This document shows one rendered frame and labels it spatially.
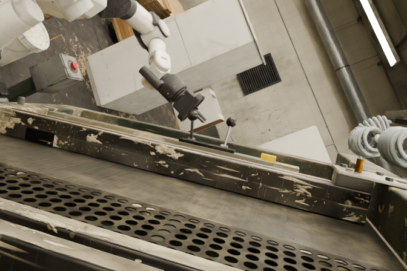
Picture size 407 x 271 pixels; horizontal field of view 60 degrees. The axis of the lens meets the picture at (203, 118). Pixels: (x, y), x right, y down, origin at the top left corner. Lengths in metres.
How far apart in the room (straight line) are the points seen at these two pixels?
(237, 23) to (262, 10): 6.42
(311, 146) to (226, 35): 1.96
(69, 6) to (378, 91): 8.87
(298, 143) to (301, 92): 4.62
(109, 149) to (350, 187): 0.57
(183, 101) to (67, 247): 1.03
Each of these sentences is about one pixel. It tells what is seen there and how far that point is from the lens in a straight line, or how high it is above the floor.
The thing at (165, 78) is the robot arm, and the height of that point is 1.37.
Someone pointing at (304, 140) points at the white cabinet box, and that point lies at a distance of 4.68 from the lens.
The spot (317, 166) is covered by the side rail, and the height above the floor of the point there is 1.76.
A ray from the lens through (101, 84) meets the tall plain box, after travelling 3.81.
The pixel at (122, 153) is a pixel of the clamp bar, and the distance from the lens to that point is 0.91.
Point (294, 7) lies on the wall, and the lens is 9.84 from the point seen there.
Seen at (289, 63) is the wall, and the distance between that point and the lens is 9.37.
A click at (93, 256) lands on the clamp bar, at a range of 0.29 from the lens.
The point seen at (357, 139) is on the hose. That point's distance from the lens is 0.79.
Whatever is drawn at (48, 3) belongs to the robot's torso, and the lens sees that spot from 1.13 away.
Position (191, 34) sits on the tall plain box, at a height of 1.18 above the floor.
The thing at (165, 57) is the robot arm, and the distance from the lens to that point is 1.36.
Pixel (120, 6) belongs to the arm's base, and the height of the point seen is 1.34.
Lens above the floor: 1.71
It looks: 12 degrees down
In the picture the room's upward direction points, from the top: 69 degrees clockwise
